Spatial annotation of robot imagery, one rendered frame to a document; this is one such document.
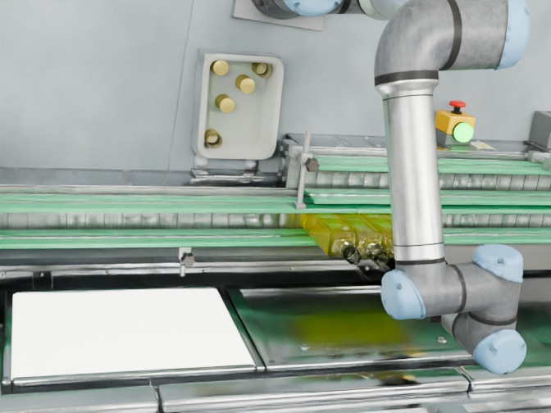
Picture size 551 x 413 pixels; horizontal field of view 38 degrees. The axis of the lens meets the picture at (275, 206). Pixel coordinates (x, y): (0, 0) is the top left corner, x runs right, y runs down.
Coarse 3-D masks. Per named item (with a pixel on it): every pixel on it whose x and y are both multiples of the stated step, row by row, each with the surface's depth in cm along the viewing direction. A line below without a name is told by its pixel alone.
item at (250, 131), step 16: (208, 64) 166; (240, 64) 175; (272, 64) 172; (208, 80) 174; (224, 80) 175; (256, 80) 178; (272, 80) 174; (208, 96) 176; (240, 96) 178; (256, 96) 179; (272, 96) 174; (208, 112) 177; (240, 112) 179; (256, 112) 180; (272, 112) 175; (208, 128) 178; (224, 128) 179; (240, 128) 180; (256, 128) 181; (272, 128) 175; (224, 144) 179; (240, 144) 180; (256, 144) 182; (272, 144) 176
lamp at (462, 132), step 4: (460, 124) 188; (464, 124) 188; (456, 128) 188; (460, 128) 187; (464, 128) 187; (468, 128) 187; (456, 132) 188; (460, 132) 187; (464, 132) 187; (468, 132) 187; (472, 132) 188; (456, 136) 188; (460, 136) 188; (464, 136) 188; (468, 136) 188; (460, 140) 188; (464, 140) 188
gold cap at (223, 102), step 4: (220, 96) 175; (224, 96) 174; (228, 96) 175; (216, 100) 175; (220, 100) 173; (224, 100) 172; (228, 100) 173; (232, 100) 173; (216, 104) 175; (220, 104) 172; (224, 104) 173; (228, 104) 173; (232, 104) 173; (220, 108) 173; (224, 108) 173; (228, 108) 173; (232, 108) 174; (224, 112) 173; (228, 112) 174
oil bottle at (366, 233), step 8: (344, 216) 172; (352, 216) 172; (360, 216) 173; (352, 224) 168; (360, 224) 168; (368, 224) 169; (360, 232) 163; (368, 232) 164; (376, 232) 164; (360, 240) 162; (368, 240) 162; (376, 240) 162; (360, 248) 163; (368, 256) 163
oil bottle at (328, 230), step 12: (300, 216) 179; (312, 216) 171; (324, 216) 170; (336, 216) 170; (312, 228) 171; (324, 228) 165; (336, 228) 163; (348, 228) 164; (324, 240) 165; (336, 240) 160; (348, 240) 161; (336, 252) 161
